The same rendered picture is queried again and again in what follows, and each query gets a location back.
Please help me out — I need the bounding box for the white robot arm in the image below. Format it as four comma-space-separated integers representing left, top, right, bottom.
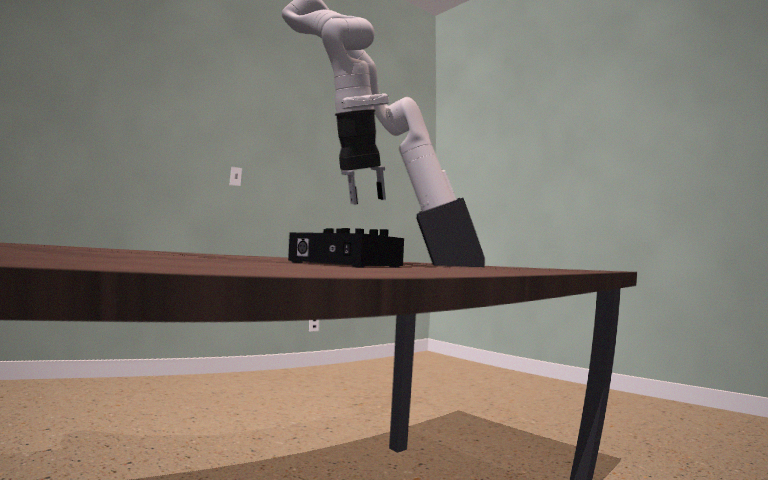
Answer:
282, 0, 456, 212

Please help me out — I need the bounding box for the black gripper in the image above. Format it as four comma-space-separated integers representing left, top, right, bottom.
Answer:
335, 86, 389, 205

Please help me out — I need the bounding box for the black lighting desk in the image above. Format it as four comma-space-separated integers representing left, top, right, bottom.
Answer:
288, 228, 404, 268

